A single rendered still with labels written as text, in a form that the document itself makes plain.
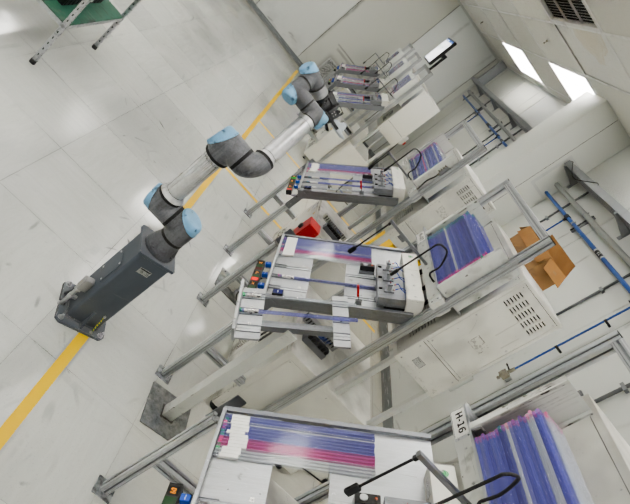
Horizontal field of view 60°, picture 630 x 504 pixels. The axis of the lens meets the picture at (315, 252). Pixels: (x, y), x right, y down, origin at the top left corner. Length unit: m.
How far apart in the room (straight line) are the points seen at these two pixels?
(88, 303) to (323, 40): 9.00
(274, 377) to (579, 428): 1.51
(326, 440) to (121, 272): 1.17
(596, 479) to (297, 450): 0.86
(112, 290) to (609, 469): 1.99
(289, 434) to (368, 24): 9.68
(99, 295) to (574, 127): 4.58
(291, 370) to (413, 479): 1.13
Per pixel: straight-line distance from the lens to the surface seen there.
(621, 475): 1.78
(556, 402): 1.83
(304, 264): 2.89
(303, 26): 11.07
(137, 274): 2.50
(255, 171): 2.16
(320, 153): 7.17
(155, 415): 2.80
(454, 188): 3.89
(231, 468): 1.81
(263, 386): 2.89
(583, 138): 5.88
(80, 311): 2.71
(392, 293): 2.62
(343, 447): 1.88
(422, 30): 11.06
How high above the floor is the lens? 1.89
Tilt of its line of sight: 20 degrees down
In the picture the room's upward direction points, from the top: 54 degrees clockwise
